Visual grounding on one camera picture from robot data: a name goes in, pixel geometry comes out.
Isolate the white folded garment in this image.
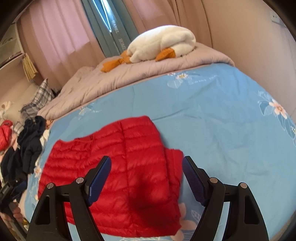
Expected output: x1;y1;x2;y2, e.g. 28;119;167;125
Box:
34;128;51;167

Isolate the red down jacket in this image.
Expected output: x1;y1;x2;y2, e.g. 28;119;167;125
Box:
0;120;13;152
38;116;183;237

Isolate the teal curtain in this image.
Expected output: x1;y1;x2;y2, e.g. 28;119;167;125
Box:
81;0;139;57

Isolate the white wall shelf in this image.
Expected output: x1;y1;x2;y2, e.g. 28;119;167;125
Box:
1;16;24;72

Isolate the folded red down jacket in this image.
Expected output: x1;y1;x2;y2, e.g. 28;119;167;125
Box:
0;120;13;152

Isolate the navy clothes pile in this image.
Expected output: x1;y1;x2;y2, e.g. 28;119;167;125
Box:
1;115;46;182

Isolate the blue floral bed sheet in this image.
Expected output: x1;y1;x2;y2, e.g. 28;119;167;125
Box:
39;63;295;240

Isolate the pink curtain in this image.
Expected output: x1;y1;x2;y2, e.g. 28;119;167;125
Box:
17;1;213;89

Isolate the white goose plush toy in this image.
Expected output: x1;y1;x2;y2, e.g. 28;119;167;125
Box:
101;25;196;73

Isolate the grey quilted duvet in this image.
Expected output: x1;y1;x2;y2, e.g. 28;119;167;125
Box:
38;43;234;120

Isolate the left human hand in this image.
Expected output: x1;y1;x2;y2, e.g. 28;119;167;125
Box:
1;202;28;232

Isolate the white wall socket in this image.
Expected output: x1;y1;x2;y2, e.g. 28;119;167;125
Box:
269;11;282;25

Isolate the plaid pillow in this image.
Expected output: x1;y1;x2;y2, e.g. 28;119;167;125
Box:
13;78;55;136

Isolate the white stuffed toy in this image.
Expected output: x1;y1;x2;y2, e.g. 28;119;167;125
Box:
0;101;12;118

